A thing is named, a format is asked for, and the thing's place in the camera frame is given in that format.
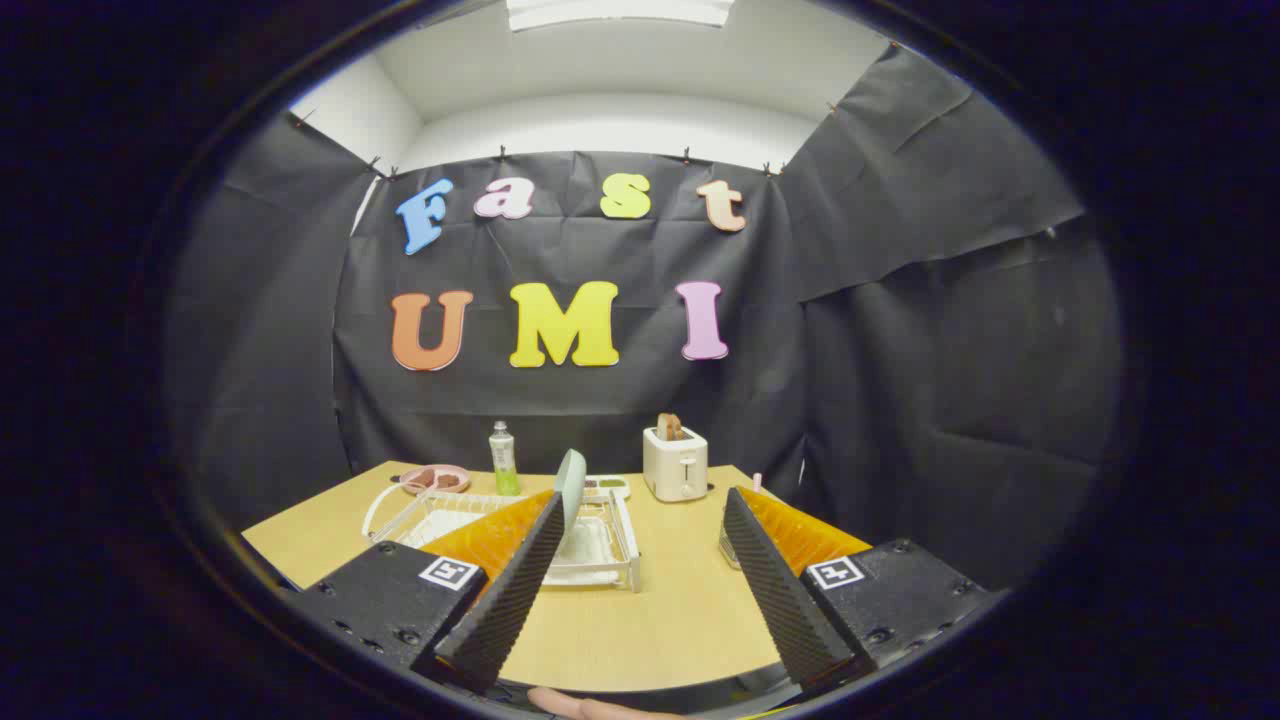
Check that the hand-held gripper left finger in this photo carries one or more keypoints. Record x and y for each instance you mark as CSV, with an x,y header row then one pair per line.
x,y
510,600

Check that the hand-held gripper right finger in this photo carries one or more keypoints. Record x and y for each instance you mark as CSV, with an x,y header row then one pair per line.
x,y
780,600

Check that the pale green plate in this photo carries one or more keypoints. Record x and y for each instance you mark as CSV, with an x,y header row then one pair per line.
x,y
571,485

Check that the pink plate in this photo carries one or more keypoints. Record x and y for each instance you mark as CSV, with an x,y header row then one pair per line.
x,y
435,490

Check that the white drain tray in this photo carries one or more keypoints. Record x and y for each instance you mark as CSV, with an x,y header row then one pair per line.
x,y
585,550

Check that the clear bottle with green liquid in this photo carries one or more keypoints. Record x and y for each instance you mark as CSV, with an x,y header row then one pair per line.
x,y
504,460

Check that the divided tray with beans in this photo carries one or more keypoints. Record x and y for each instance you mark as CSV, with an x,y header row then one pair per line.
x,y
608,487

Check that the cream toaster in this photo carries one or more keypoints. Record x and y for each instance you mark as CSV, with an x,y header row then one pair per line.
x,y
675,470

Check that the toasted bread slice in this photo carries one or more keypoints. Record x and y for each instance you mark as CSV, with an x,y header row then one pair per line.
x,y
670,427

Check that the black backdrop cloth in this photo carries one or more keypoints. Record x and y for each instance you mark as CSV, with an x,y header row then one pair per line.
x,y
900,330

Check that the ceiling light panel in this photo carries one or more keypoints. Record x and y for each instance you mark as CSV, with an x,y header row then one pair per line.
x,y
620,10

